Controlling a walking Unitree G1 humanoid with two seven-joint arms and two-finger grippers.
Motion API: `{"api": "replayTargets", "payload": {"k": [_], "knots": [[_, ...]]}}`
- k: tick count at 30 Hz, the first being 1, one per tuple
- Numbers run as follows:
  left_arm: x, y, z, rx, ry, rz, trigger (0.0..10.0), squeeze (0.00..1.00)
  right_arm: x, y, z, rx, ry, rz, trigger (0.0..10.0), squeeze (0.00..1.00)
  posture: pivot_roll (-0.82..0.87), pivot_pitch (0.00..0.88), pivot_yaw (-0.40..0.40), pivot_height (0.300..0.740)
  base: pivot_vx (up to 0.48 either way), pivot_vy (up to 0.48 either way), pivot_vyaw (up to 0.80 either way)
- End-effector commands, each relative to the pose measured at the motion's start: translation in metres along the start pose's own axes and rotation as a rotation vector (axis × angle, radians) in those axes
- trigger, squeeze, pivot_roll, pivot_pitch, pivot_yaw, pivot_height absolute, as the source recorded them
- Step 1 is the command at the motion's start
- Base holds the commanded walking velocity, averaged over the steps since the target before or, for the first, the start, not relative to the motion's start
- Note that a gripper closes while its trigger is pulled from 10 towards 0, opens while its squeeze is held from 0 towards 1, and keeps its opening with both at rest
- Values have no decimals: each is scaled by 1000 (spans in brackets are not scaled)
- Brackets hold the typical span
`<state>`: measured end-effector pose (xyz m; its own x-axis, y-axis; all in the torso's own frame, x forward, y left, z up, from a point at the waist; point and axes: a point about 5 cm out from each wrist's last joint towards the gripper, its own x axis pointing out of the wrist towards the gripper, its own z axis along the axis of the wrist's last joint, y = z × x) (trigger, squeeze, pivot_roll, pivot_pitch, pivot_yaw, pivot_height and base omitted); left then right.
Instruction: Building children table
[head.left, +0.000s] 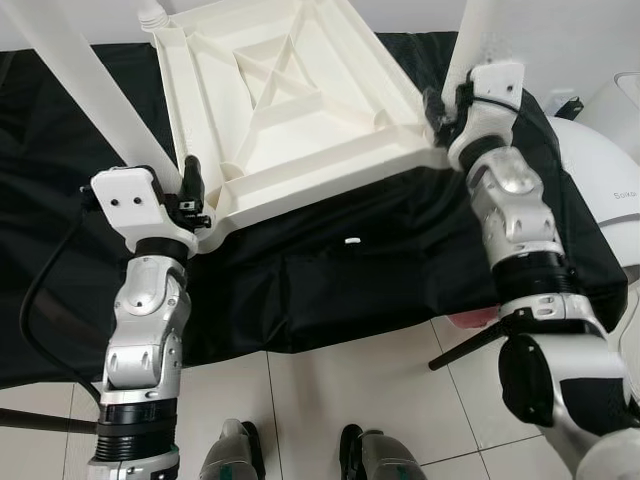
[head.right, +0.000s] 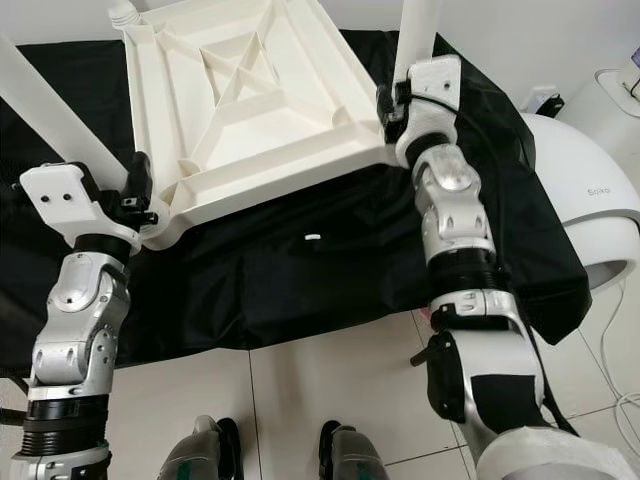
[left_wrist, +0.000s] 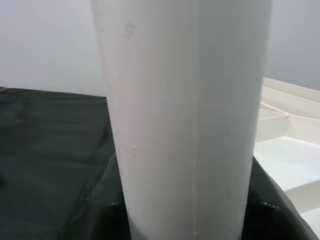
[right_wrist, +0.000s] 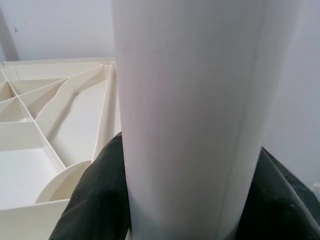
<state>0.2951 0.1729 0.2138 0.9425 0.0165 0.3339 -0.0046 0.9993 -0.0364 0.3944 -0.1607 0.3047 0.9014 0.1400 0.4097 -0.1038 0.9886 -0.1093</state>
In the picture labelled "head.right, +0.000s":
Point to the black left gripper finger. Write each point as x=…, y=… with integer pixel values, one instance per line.
x=140, y=175

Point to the white plastic table leg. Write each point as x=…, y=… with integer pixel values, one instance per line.
x=125, y=12
x=60, y=110
x=415, y=30

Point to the white plastic table top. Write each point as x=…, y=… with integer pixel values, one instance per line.
x=290, y=150

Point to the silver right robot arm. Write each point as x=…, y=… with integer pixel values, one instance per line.
x=450, y=210

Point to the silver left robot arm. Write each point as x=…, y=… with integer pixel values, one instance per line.
x=75, y=320

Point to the black tablecloth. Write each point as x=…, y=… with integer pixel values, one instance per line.
x=260, y=280

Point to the small white plastic piece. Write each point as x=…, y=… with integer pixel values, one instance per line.
x=312, y=237

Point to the black power plug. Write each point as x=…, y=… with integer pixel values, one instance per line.
x=550, y=103

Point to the black metal table leg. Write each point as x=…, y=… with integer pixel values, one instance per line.
x=420, y=357

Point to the grey robot right leg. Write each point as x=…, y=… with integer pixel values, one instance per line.
x=355, y=458

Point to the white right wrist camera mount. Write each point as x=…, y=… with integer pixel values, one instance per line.
x=435, y=75

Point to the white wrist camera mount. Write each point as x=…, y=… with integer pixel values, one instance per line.
x=60, y=195
x=435, y=75

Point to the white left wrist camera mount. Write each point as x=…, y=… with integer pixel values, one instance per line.
x=60, y=195

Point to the white wall socket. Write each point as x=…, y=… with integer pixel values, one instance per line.
x=540, y=97

